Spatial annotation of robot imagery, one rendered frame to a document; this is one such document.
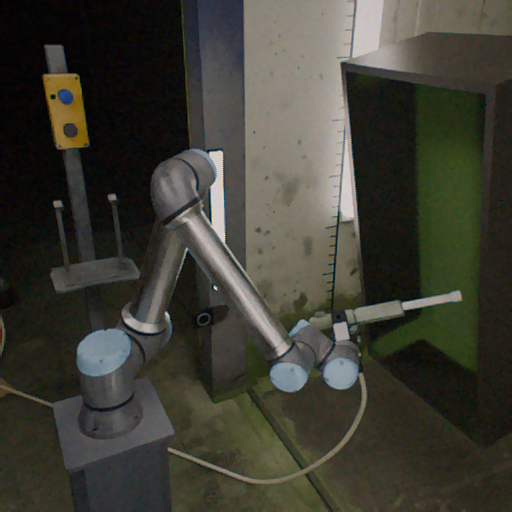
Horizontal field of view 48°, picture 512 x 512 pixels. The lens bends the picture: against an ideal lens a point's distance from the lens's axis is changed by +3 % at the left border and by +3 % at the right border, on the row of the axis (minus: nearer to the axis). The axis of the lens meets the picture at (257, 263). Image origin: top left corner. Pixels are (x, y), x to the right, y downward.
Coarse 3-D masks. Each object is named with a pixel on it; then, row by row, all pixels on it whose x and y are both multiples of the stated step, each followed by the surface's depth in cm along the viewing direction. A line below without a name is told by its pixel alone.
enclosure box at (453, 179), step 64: (384, 64) 162; (448, 64) 149; (384, 128) 194; (448, 128) 195; (384, 192) 205; (448, 192) 207; (384, 256) 218; (448, 256) 221; (384, 320) 233; (448, 320) 237; (448, 384) 215
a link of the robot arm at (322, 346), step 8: (304, 320) 157; (296, 328) 154; (304, 328) 154; (312, 328) 156; (296, 336) 153; (304, 336) 152; (312, 336) 153; (320, 336) 155; (312, 344) 150; (320, 344) 153; (328, 344) 154; (320, 352) 153; (328, 352) 153; (320, 360) 153
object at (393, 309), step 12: (396, 300) 180; (420, 300) 177; (432, 300) 176; (444, 300) 175; (456, 300) 174; (324, 312) 186; (348, 312) 183; (360, 312) 181; (372, 312) 180; (384, 312) 179; (396, 312) 178; (312, 324) 186; (324, 324) 185; (360, 360) 186; (360, 372) 186
